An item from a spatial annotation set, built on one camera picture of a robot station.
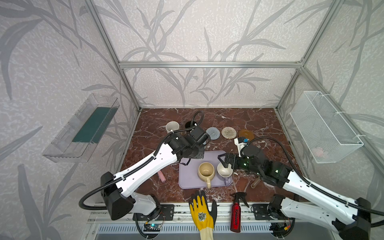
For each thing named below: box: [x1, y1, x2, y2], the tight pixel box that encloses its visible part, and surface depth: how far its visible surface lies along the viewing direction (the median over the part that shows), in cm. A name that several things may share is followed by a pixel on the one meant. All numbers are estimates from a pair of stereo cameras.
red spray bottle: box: [230, 192, 250, 233], surface depth 72 cm
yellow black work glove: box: [188, 190, 218, 240], surface depth 73 cm
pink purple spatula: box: [157, 170, 167, 183], surface depth 86 cm
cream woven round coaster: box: [221, 126, 237, 140], surface depth 107 cm
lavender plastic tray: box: [178, 150, 233, 189], surface depth 84 cm
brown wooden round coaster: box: [238, 129, 255, 141], surface depth 107 cm
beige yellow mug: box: [198, 162, 215, 189], surface depth 80 cm
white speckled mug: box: [165, 121, 180, 134], surface depth 101 cm
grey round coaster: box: [205, 126, 221, 140], surface depth 107 cm
